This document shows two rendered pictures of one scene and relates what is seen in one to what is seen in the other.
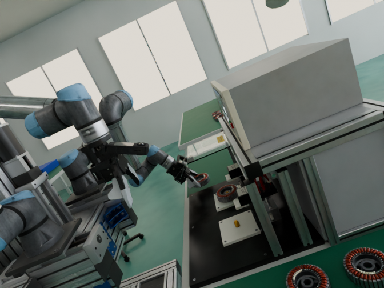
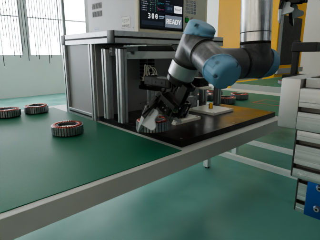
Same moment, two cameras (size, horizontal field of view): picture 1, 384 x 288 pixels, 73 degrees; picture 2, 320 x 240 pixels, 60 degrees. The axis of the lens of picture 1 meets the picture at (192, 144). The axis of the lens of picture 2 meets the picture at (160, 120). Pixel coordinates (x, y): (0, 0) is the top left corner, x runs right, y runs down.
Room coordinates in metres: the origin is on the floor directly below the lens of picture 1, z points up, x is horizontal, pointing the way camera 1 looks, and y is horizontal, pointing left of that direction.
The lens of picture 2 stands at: (2.03, 0.62, 1.03)
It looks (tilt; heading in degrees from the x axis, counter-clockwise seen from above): 14 degrees down; 220
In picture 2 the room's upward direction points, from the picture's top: straight up
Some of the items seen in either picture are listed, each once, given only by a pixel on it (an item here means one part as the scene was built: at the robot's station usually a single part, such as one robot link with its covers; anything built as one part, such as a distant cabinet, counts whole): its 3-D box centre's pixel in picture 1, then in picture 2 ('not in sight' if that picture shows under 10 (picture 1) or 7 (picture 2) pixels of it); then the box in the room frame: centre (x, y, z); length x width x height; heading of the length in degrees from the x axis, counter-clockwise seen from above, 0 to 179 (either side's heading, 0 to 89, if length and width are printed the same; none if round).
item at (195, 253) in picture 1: (238, 212); (191, 116); (1.02, -0.06, 0.76); 0.64 x 0.47 x 0.02; 174
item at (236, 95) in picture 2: not in sight; (239, 95); (0.36, -0.14, 0.77); 0.11 x 0.11 x 0.04
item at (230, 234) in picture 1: (238, 227); (210, 109); (0.90, -0.03, 0.78); 0.15 x 0.15 x 0.01; 84
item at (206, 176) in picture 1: (200, 180); (153, 124); (1.39, 0.04, 0.81); 0.11 x 0.11 x 0.04
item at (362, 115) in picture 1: (279, 119); (146, 41); (0.98, -0.36, 1.09); 0.68 x 0.44 x 0.05; 174
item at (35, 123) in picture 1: (52, 119); not in sight; (0.76, 0.33, 1.45); 0.11 x 0.11 x 0.08; 78
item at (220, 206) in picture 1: (229, 197); (175, 117); (1.14, -0.06, 0.78); 0.15 x 0.15 x 0.01; 84
